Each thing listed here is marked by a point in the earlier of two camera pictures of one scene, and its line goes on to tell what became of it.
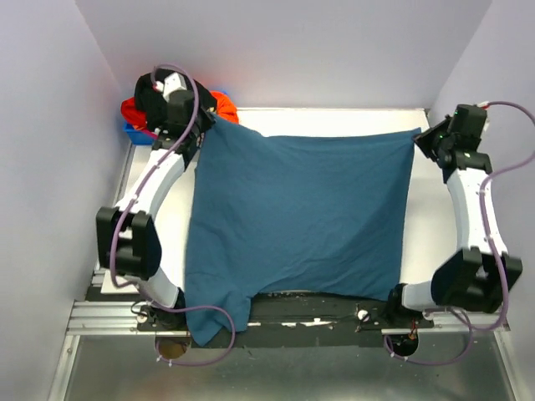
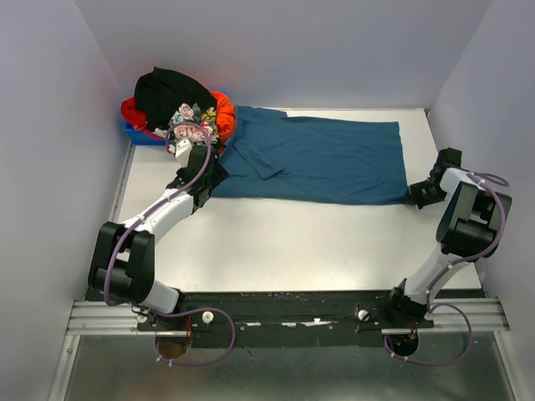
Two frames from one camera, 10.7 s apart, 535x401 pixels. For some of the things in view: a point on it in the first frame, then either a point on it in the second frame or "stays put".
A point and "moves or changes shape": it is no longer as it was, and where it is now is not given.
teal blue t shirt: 269,214 moves or changes shape
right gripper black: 424,139 → 414,196
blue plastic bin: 139,136 stays put
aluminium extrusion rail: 119,318 stays put
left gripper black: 206,120 → 218,175
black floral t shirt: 153,103 stays put
